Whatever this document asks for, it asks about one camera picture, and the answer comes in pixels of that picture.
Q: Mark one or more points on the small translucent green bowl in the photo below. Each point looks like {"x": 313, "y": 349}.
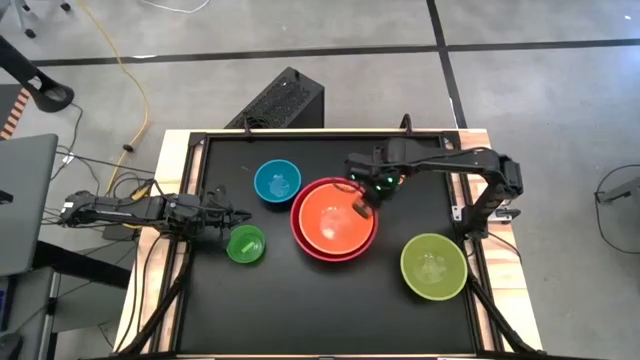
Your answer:
{"x": 240, "y": 250}

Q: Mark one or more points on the silver metal bracket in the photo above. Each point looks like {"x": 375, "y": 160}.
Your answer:
{"x": 457, "y": 212}

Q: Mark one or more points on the grey laptop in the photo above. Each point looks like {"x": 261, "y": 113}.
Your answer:
{"x": 25, "y": 200}

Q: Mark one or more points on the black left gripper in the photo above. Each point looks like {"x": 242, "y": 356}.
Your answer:
{"x": 215, "y": 212}

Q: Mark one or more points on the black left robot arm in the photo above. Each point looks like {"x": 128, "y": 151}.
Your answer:
{"x": 125, "y": 207}

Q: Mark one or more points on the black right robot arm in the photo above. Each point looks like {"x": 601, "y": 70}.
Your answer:
{"x": 460, "y": 159}

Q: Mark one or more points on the orange plastic bowl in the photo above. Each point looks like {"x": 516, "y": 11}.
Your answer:
{"x": 330, "y": 222}

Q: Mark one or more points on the lime green plastic bowl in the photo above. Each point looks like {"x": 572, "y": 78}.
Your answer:
{"x": 434, "y": 267}

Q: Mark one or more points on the grey office chair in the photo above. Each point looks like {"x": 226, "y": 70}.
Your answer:
{"x": 22, "y": 15}

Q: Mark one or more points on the black computer tower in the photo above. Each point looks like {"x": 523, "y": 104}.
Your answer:
{"x": 285, "y": 100}

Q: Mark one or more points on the blue plastic bowl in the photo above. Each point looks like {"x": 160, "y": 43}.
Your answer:
{"x": 277, "y": 181}

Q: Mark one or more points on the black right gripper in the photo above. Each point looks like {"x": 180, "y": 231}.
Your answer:
{"x": 372, "y": 172}

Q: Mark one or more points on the black frame hook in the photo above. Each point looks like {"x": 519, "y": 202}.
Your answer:
{"x": 406, "y": 122}
{"x": 247, "y": 126}

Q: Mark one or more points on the orange black striped strip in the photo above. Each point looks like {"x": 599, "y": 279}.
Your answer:
{"x": 17, "y": 110}

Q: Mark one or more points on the grey metal floor stand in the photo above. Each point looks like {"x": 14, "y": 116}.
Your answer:
{"x": 622, "y": 191}

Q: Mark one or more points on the large red plastic bowl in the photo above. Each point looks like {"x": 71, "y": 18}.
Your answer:
{"x": 295, "y": 225}

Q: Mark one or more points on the black curved stand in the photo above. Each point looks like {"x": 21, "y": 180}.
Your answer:
{"x": 50, "y": 95}

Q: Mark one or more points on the black aluminium table frame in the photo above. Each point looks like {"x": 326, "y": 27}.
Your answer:
{"x": 325, "y": 134}

